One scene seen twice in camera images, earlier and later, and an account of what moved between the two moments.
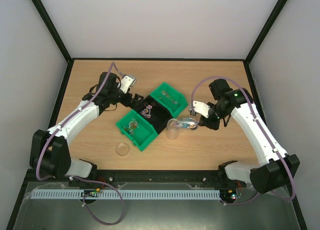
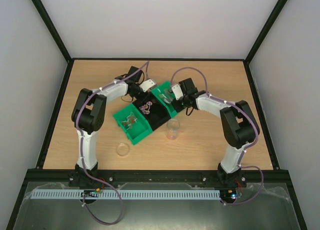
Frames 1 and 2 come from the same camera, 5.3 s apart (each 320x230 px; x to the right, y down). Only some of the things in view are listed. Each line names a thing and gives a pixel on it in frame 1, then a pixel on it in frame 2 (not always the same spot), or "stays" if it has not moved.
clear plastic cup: (172, 130) stays
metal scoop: (187, 123) -> (168, 96)
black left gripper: (127, 103) -> (147, 97)
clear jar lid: (122, 149) stays
